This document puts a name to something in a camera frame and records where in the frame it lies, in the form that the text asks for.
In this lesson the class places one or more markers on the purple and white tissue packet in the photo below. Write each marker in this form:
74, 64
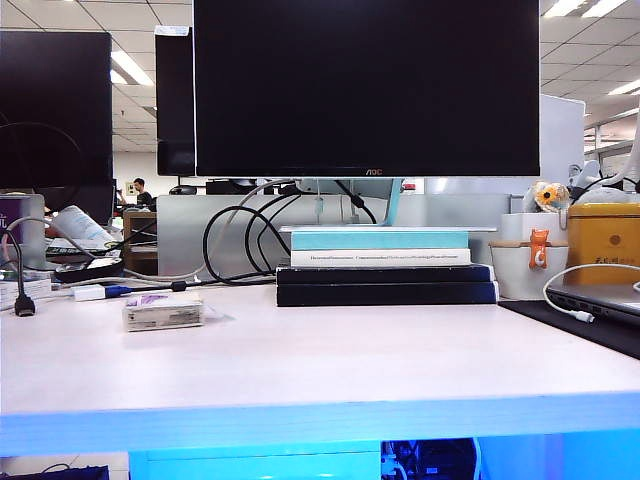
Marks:
165, 315

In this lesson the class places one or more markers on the teal book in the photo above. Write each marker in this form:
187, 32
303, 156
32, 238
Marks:
375, 241

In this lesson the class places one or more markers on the thin black book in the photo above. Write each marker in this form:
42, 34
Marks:
375, 274

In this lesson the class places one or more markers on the thick black book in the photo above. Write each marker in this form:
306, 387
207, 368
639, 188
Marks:
375, 295

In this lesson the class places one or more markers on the black AOC monitor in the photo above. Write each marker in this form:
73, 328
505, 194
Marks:
365, 85

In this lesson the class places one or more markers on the wooden shelf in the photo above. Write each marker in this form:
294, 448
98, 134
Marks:
142, 235

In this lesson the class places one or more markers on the person in black shirt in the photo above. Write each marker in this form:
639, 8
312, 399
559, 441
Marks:
141, 192

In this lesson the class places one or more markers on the white ceramic pot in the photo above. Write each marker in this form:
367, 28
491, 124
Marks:
515, 280

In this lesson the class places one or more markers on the narrow black monitor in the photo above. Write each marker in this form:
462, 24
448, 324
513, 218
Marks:
175, 100

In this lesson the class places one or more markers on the blue VGA connector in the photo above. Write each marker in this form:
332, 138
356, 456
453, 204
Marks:
116, 290

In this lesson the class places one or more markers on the orange cat figure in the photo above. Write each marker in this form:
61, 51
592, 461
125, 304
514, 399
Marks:
539, 255

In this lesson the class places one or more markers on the sunflower plush toy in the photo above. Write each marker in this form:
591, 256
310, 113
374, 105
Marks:
547, 195

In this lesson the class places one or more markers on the black flat tray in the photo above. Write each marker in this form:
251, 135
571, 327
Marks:
85, 272

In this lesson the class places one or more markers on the white plastic bottle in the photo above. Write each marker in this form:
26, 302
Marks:
82, 222

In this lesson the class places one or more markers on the white adapter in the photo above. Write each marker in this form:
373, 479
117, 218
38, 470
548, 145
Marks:
87, 293

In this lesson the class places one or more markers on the black equipment under table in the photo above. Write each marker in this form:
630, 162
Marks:
425, 460

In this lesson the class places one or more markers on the white partition board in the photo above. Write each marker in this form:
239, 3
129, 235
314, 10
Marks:
560, 135

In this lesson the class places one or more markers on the white plush toy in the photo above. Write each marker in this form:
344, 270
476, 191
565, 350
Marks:
592, 172

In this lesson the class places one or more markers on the grey laptop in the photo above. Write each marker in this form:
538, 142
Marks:
600, 300

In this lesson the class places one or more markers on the yellow tin box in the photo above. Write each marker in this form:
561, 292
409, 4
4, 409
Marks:
610, 245

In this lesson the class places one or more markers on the large black monitor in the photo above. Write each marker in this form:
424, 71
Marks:
50, 100

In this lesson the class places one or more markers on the purple box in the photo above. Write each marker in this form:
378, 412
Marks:
15, 225

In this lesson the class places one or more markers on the small white box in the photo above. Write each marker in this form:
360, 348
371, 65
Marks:
15, 292

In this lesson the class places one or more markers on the black bag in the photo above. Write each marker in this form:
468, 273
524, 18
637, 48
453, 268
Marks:
75, 472

